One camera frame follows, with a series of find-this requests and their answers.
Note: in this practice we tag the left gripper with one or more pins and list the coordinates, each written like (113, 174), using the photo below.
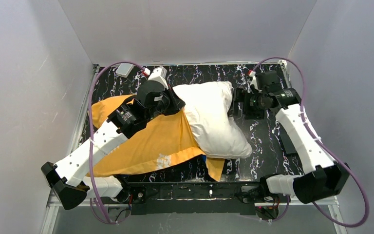
(173, 101)

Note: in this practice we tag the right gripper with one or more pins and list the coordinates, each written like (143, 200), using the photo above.
(240, 103)

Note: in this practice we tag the white pillow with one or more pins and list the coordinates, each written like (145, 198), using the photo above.
(206, 109)

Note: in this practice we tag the yellow and blue pillowcase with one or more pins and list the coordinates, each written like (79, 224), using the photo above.
(166, 141)

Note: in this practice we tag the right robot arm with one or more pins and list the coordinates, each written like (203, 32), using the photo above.
(323, 176)

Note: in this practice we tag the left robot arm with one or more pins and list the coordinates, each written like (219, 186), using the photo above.
(72, 178)

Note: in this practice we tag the small white box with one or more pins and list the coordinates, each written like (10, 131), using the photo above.
(124, 69)

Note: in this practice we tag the black plate on table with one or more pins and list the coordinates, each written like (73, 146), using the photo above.
(287, 144)

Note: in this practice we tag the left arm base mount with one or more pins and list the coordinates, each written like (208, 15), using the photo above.
(131, 193)

